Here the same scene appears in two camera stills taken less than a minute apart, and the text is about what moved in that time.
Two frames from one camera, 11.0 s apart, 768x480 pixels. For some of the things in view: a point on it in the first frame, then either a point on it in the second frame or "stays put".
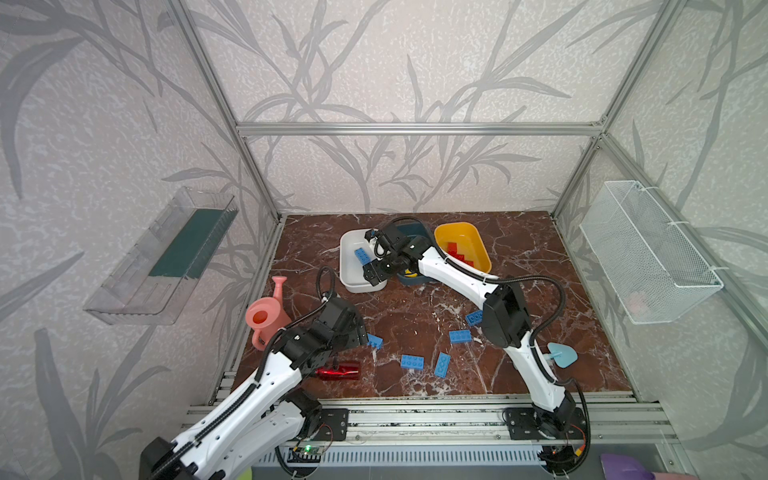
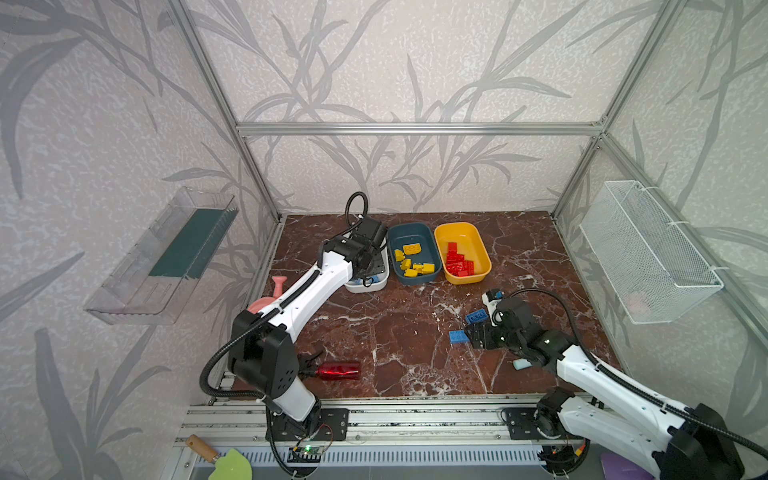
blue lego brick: x=474 y=318 stays put
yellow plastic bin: x=468 y=241 stays put
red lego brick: x=452 y=249 stays put
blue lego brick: x=457 y=336 stays put
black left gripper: x=355 y=330 to x=369 y=260
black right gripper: x=380 y=264 to x=489 y=334
